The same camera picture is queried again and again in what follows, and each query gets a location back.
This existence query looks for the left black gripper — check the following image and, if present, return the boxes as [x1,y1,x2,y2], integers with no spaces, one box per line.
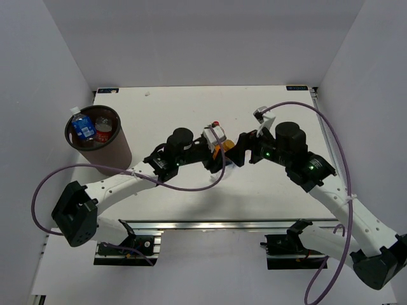
[176,139,231,173]

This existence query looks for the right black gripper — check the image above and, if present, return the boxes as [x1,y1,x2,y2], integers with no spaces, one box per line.
[224,123,291,167]

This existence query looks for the orange juice bottle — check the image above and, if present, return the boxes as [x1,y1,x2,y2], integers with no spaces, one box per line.
[212,139,235,159]

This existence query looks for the small red label bottle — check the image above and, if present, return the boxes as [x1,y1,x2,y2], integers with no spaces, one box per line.
[212,121,224,133]

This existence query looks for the tall red label bottle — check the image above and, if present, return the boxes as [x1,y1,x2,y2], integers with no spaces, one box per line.
[94,116,113,144]

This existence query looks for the dark blue label bottle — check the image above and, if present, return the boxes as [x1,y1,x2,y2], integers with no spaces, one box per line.
[71,107,96,141]

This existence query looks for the crushed light blue label bottle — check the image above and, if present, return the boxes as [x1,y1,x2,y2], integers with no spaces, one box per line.
[210,159,237,182]

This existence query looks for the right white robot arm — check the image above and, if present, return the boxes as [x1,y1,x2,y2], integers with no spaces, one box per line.
[226,122,406,290]

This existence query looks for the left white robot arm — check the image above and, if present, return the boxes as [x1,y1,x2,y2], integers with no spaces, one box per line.
[52,124,226,254]

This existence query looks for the brown round bin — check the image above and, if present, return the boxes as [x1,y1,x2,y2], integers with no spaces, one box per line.
[64,105,132,170]

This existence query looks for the right blue table sticker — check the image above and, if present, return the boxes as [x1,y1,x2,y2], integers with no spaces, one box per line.
[286,85,309,91]

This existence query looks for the blue table sticker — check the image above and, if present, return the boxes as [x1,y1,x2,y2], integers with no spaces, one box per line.
[97,88,119,94]
[286,85,309,91]

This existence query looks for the left blue table sticker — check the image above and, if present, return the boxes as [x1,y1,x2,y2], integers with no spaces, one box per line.
[97,88,119,94]

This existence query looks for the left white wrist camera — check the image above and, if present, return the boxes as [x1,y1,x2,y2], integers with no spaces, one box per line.
[202,126,227,153]

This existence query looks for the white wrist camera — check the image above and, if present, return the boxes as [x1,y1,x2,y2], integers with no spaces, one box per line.
[253,106,276,137]
[202,126,227,153]

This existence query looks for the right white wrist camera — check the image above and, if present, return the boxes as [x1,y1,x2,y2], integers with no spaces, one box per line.
[253,106,276,137]

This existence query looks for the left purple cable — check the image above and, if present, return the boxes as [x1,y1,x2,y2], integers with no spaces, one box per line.
[31,125,227,236]

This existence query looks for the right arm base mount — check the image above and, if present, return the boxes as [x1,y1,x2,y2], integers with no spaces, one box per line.
[260,219,328,270]

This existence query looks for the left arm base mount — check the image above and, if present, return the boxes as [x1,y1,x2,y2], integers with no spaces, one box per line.
[92,217,157,267]

